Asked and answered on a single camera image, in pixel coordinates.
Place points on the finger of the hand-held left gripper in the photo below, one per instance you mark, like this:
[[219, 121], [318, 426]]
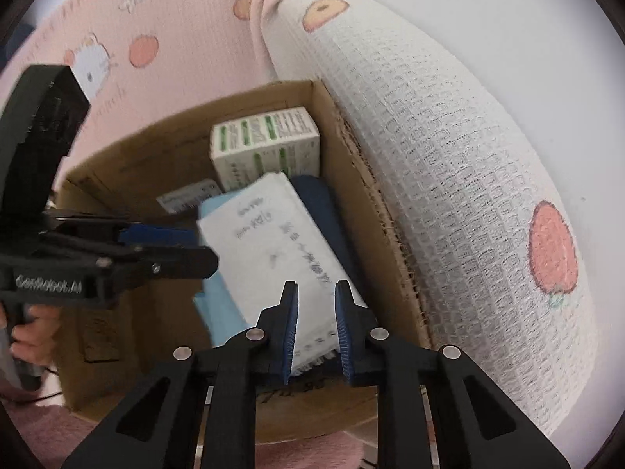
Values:
[[156, 237], [185, 261]]

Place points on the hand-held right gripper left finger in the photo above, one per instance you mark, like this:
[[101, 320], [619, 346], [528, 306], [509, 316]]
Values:
[[291, 332]]

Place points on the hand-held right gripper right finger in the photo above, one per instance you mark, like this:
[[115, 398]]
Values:
[[343, 337]]

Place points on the brown cardboard box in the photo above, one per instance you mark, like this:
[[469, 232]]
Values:
[[146, 156]]

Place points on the person's left hand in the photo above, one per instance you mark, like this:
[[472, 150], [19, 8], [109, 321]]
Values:
[[36, 339]]

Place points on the grey blister card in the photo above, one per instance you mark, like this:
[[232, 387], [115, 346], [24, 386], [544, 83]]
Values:
[[188, 198]]

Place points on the light blue packet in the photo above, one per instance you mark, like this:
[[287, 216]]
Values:
[[219, 312]]

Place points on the white paper packet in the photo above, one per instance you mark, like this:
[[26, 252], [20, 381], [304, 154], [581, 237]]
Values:
[[273, 244]]

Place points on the dark blue pouch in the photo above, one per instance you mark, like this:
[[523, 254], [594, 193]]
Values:
[[322, 210]]

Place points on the green and white medicine box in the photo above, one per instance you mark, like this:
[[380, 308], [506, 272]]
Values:
[[263, 146]]

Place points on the pink printed waffle blanket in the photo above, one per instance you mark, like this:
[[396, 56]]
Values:
[[439, 156]]

